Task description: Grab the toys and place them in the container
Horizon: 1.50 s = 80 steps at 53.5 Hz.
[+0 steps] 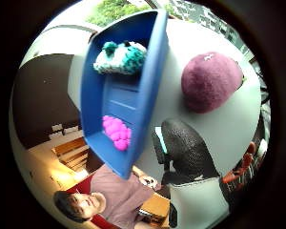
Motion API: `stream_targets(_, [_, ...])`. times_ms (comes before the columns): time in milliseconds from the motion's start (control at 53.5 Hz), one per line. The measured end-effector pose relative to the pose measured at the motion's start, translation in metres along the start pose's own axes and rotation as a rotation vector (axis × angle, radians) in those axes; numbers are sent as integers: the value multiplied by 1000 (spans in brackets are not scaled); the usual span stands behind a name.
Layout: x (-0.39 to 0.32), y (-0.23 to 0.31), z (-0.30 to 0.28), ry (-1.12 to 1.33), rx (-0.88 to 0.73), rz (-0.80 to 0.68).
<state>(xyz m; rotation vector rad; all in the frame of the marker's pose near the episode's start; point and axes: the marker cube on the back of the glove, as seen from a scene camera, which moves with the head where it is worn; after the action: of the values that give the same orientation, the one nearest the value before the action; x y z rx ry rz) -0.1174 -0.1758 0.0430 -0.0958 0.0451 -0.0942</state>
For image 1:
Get brown cardboard box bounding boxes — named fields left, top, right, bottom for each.
left=138, top=192, right=172, bottom=227

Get blue plastic bin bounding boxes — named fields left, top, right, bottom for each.
left=80, top=9, right=170, bottom=180

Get green trees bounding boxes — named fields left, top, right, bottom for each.
left=85, top=0, right=152, bottom=28

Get purple plush ball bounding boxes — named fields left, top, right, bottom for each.
left=180, top=52, right=245, bottom=115

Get pink plush toy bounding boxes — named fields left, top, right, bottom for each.
left=101, top=114, right=133, bottom=152

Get teal and white plush toy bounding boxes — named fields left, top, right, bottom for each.
left=92, top=40, right=148, bottom=76

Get orange red frame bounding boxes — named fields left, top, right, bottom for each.
left=221, top=141, right=257, bottom=193

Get the person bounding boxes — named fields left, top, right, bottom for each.
left=52, top=163, right=156, bottom=229

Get wooden slatted bench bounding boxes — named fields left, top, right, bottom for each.
left=51, top=136, right=91, bottom=173

